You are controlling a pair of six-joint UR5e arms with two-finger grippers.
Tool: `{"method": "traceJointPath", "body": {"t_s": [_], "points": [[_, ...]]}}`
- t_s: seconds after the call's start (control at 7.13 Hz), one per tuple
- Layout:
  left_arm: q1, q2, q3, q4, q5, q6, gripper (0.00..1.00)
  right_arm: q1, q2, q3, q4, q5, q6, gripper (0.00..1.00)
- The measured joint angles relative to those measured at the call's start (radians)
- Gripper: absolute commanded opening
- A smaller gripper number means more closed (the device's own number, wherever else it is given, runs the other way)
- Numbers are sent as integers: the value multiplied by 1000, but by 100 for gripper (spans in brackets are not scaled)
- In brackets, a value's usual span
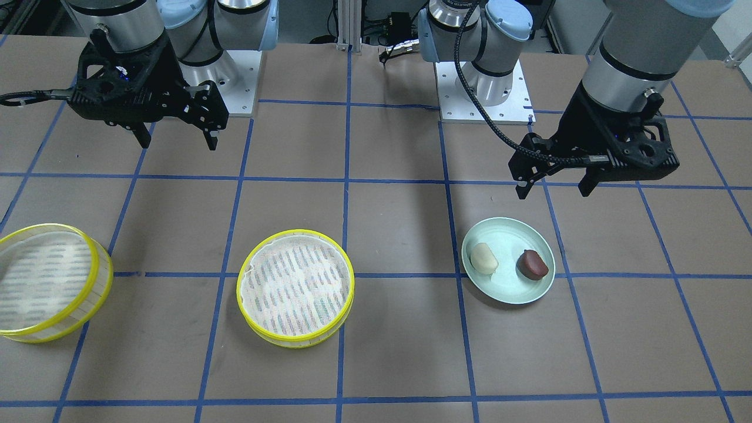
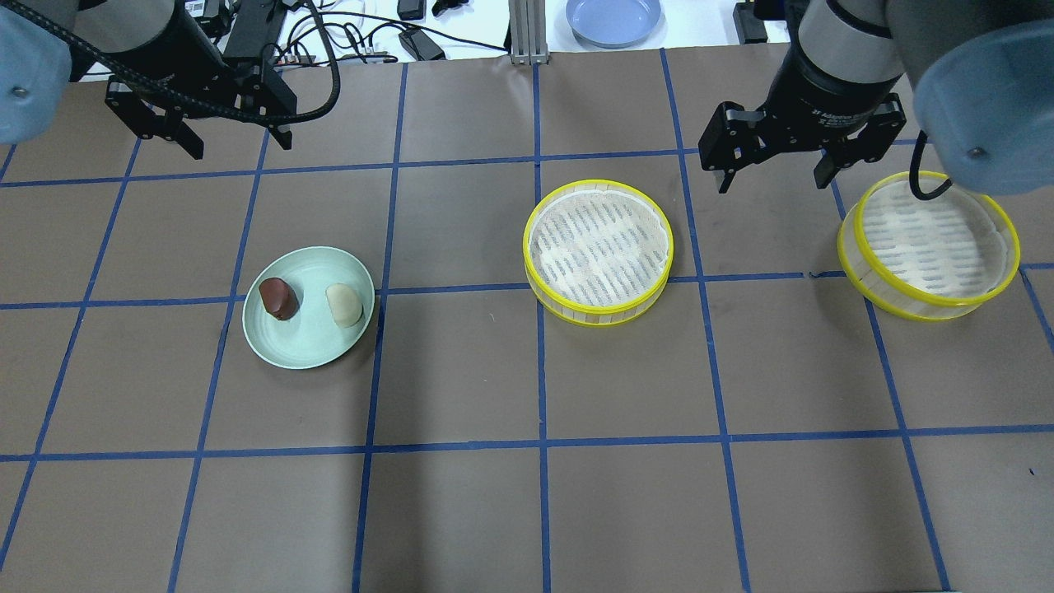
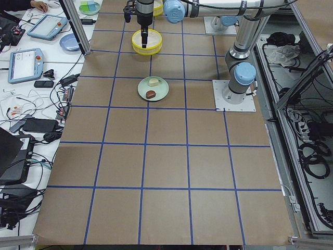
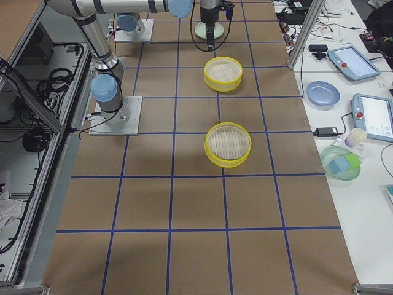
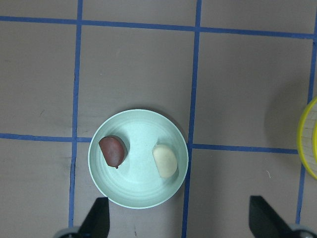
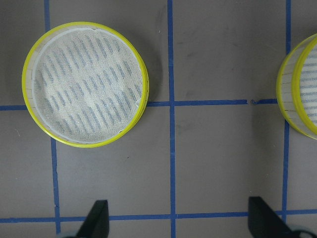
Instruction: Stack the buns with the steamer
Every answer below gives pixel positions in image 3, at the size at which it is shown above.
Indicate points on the black power adapter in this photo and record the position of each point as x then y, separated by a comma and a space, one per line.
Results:
40, 125

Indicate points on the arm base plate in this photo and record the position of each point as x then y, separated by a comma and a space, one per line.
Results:
223, 25
225, 100

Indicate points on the teach pendant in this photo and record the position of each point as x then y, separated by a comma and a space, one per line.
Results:
48, 27
25, 65

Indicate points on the teach pendant upper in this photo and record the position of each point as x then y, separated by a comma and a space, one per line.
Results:
48, 27

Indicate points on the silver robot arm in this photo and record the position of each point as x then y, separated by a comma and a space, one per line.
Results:
254, 15

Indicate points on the mint green plate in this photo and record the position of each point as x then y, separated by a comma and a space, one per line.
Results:
161, 90

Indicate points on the black laptop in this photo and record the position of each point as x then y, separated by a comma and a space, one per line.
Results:
16, 151

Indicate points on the teach pendant lower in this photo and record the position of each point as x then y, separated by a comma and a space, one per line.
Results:
25, 65

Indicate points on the person hand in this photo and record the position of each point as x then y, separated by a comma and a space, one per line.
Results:
39, 5

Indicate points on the crumpled white cloth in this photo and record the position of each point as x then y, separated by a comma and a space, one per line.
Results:
284, 55

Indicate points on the white steamed bun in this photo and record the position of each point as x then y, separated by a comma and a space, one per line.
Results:
153, 82

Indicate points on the aluminium frame post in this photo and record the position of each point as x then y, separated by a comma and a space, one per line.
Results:
72, 16

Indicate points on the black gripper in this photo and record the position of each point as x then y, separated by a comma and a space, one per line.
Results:
144, 19

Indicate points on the brown steamed bun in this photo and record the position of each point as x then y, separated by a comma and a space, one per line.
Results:
150, 94

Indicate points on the blue plate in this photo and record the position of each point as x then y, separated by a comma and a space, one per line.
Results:
69, 43

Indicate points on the yellow steamer basket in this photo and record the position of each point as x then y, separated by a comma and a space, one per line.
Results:
153, 46
157, 7

